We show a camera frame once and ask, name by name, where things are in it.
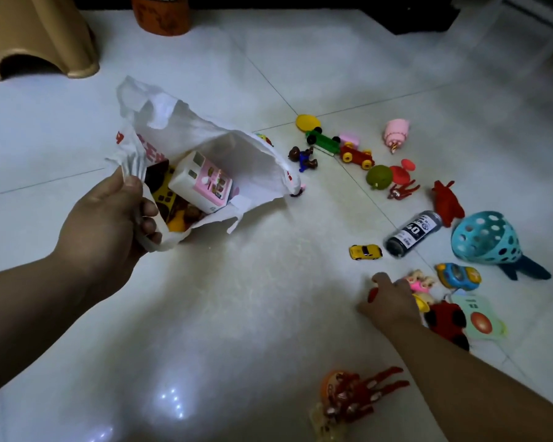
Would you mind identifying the red black ladybug toy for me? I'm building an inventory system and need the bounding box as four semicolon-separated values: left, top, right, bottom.
423;300;471;352

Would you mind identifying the pink doll toy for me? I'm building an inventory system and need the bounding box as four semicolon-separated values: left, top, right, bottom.
404;269;436;294

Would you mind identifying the small yellow car toy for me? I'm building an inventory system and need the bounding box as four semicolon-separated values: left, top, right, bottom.
348;244;384;262

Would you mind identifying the green block cart toy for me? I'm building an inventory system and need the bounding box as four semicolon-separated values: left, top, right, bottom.
305;127;342;156

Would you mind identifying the red lobster toy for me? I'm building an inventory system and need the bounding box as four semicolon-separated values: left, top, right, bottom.
431;180;466;228

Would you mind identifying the person's right forearm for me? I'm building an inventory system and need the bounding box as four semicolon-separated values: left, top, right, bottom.
386;315;553;442

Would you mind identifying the yellow black radio toy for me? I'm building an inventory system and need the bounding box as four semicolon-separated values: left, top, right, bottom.
151;165;178;222

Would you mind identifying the pale green button toy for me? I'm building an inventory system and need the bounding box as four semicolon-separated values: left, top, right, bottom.
447;292;509;342

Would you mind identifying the red claw hand toy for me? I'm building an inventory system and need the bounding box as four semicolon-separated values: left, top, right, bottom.
309;366;411;442

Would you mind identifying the yellow round disc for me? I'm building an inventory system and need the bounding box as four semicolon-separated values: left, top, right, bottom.
295;114;323;133

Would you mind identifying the dark brown animal toy figure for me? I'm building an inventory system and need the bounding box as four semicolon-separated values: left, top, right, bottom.
143;158;206;224

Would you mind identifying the blue yellow car toy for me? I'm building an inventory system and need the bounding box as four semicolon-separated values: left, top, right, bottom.
434;262;483;292

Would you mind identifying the teal perforated catch cup toy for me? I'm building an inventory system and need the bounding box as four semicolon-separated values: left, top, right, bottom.
450;210;552;282

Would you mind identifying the dark red limbed toy figure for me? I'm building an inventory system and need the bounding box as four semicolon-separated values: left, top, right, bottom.
386;179;422;201

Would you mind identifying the black framed white partition door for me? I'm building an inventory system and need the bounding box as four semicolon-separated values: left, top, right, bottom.
359;0;553;37

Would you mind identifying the white plastic bag red print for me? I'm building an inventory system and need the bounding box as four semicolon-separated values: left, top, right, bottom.
104;76;304;253

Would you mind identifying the person's left forearm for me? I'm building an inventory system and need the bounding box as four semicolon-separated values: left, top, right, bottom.
0;252;100;403

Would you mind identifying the pink vending machine toy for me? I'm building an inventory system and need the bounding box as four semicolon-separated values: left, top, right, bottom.
168;150;235;215

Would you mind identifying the orange floral waste bin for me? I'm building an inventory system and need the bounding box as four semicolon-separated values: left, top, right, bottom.
130;0;191;37

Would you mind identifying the pink cupcake toy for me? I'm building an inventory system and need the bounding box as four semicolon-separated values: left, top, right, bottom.
382;118;411;155

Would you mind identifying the green spiky ball toy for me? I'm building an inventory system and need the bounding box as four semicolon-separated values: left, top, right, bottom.
366;164;394;191

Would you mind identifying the person's left hand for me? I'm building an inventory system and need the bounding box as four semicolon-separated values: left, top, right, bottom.
50;166;163;303

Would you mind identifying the black roll white label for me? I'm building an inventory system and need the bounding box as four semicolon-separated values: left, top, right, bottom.
383;210;444;259

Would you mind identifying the tan plastic stool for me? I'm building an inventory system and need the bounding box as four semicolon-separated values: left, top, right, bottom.
0;0;100;83

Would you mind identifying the person's right hand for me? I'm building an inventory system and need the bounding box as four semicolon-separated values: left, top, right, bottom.
357;271;425;336

